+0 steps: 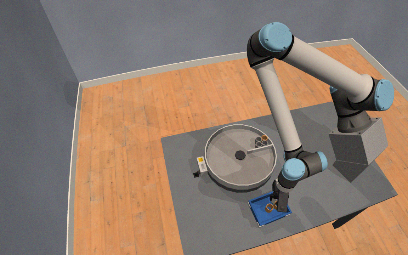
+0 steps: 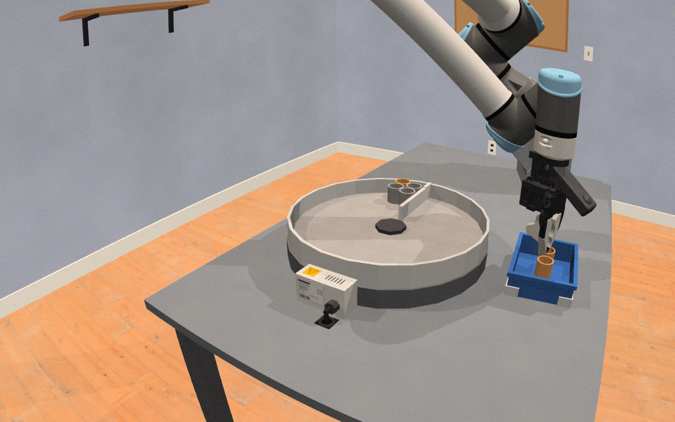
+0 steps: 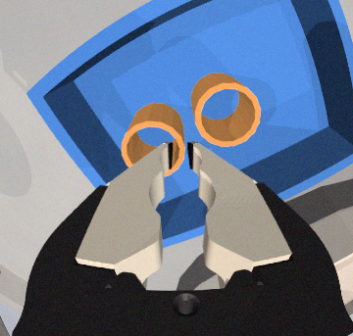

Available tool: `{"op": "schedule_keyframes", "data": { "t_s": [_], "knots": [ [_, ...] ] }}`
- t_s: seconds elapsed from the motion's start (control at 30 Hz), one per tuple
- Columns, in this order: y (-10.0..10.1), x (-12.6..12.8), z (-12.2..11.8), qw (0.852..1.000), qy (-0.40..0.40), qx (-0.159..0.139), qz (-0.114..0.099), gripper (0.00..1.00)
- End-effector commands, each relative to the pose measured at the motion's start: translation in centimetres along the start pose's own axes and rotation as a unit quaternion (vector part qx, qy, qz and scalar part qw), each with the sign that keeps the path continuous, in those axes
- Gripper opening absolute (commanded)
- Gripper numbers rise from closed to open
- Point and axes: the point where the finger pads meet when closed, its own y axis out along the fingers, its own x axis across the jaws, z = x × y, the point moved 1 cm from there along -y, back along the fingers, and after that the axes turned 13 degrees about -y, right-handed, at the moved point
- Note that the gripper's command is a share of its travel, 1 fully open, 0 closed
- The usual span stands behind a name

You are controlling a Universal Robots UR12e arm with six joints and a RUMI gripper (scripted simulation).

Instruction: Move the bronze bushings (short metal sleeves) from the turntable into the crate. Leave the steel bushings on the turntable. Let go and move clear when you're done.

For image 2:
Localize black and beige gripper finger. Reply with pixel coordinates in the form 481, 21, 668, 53
526, 200, 552, 256
546, 206, 565, 253

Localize blue crate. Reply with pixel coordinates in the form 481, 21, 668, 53
503, 232, 578, 308

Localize grey metal sleeve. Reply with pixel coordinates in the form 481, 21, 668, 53
398, 188, 415, 206
406, 183, 422, 193
387, 183, 404, 204

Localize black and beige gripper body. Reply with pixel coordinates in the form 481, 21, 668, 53
519, 151, 570, 218

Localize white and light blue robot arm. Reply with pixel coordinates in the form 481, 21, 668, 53
371, 0, 596, 216

